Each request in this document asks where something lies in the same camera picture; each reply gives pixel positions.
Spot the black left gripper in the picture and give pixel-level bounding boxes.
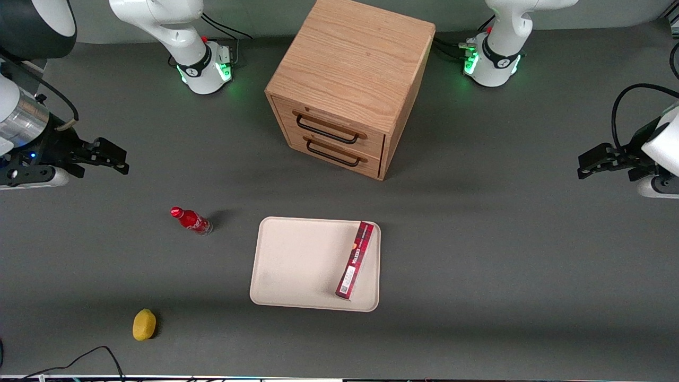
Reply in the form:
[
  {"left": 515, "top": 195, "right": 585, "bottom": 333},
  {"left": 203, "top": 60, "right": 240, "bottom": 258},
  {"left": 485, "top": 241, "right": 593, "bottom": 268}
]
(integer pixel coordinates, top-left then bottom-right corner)
[{"left": 577, "top": 119, "right": 662, "bottom": 182}]

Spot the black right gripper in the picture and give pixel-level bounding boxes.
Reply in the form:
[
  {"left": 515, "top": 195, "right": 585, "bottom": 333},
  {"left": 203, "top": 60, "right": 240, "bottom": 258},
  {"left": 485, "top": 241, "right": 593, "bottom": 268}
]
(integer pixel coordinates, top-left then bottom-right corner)
[{"left": 0, "top": 125, "right": 130, "bottom": 179}]

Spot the red coke bottle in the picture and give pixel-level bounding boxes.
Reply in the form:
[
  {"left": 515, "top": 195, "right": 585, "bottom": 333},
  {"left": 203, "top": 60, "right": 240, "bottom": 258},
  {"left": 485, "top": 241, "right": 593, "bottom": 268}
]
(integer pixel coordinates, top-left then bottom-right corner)
[{"left": 170, "top": 206, "right": 213, "bottom": 236}]

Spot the beige plastic tray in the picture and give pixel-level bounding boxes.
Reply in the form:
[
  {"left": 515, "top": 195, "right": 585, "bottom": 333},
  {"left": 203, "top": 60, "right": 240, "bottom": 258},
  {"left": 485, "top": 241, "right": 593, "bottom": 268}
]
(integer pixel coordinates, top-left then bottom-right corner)
[{"left": 249, "top": 216, "right": 381, "bottom": 312}]

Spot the yellow lemon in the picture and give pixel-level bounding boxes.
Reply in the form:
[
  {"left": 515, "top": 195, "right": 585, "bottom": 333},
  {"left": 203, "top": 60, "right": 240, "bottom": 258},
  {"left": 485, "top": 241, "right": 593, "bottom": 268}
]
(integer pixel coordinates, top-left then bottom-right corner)
[{"left": 132, "top": 309, "right": 158, "bottom": 341}]

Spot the wooden drawer front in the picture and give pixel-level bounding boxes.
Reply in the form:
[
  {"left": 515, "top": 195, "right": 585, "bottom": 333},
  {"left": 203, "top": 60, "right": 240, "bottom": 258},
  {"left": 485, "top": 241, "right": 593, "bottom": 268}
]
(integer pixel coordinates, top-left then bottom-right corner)
[
  {"left": 285, "top": 129, "right": 381, "bottom": 179},
  {"left": 272, "top": 96, "right": 386, "bottom": 158}
]

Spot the red cardboard snack box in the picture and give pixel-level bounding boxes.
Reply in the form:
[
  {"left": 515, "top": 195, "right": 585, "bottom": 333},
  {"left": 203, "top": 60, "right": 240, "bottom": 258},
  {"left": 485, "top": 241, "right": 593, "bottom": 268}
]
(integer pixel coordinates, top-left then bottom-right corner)
[{"left": 335, "top": 221, "right": 375, "bottom": 301}]

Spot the wooden drawer cabinet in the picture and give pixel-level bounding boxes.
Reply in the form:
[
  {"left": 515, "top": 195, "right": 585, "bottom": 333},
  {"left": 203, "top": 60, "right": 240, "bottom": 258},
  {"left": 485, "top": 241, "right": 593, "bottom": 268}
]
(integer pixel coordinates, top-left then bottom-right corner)
[{"left": 264, "top": 0, "right": 437, "bottom": 181}]

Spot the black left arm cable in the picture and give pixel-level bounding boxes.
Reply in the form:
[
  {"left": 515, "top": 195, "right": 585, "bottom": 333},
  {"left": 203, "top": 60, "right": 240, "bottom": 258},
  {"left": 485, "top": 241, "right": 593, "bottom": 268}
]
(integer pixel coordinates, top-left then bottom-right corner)
[{"left": 611, "top": 83, "right": 679, "bottom": 150}]

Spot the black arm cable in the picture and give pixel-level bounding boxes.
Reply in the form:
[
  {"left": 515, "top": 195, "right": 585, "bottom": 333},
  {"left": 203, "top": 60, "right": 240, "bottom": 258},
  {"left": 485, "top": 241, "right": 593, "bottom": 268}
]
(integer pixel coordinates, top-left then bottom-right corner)
[
  {"left": 611, "top": 83, "right": 679, "bottom": 150},
  {"left": 0, "top": 52, "right": 80, "bottom": 132}
]

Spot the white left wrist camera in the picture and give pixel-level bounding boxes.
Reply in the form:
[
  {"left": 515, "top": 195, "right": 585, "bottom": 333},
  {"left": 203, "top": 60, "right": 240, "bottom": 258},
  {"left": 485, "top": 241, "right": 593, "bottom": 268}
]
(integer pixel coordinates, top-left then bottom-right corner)
[{"left": 637, "top": 175, "right": 679, "bottom": 199}]

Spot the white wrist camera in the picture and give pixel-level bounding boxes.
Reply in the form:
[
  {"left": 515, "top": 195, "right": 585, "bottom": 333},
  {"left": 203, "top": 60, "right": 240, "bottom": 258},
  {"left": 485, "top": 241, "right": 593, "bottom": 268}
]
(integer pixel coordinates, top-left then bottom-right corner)
[
  {"left": 637, "top": 175, "right": 679, "bottom": 199},
  {"left": 0, "top": 168, "right": 70, "bottom": 190}
]

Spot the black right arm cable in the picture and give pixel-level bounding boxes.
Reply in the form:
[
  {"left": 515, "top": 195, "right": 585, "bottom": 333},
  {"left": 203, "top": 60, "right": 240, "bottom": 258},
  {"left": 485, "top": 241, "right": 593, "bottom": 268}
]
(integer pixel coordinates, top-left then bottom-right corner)
[{"left": 0, "top": 52, "right": 80, "bottom": 132}]

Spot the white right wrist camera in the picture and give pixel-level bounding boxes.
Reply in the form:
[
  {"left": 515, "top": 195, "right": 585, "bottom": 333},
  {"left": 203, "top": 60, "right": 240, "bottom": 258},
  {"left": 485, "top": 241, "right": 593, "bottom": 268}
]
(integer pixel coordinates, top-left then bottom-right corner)
[{"left": 0, "top": 168, "right": 70, "bottom": 190}]

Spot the black right base cable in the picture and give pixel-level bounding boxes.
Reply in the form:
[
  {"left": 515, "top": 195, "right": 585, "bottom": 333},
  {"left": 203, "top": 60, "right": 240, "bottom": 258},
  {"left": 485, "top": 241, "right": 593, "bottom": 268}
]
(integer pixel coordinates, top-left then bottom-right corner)
[{"left": 201, "top": 12, "right": 254, "bottom": 67}]

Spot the black base cable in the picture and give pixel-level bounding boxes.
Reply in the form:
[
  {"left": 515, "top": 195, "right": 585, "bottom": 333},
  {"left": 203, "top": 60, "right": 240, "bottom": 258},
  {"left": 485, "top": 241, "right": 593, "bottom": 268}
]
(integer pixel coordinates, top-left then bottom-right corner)
[
  {"left": 201, "top": 12, "right": 254, "bottom": 67},
  {"left": 432, "top": 15, "right": 497, "bottom": 60}
]

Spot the black left base cable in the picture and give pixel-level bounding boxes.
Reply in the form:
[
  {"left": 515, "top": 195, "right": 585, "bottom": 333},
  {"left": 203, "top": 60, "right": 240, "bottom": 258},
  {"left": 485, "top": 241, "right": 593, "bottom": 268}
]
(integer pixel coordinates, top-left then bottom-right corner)
[{"left": 432, "top": 15, "right": 497, "bottom": 60}]

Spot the black cable at table edge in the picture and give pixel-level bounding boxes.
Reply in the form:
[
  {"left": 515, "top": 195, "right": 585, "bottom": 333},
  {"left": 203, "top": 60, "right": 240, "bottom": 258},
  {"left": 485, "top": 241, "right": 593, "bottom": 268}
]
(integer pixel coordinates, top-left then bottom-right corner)
[{"left": 0, "top": 345, "right": 126, "bottom": 382}]

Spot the black metal drawer handle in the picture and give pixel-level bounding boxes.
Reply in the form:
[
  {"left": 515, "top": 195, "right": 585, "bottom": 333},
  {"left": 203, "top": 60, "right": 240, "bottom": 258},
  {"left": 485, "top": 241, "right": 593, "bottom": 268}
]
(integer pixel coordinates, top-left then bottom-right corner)
[
  {"left": 295, "top": 114, "right": 360, "bottom": 145},
  {"left": 306, "top": 137, "right": 362, "bottom": 168}
]

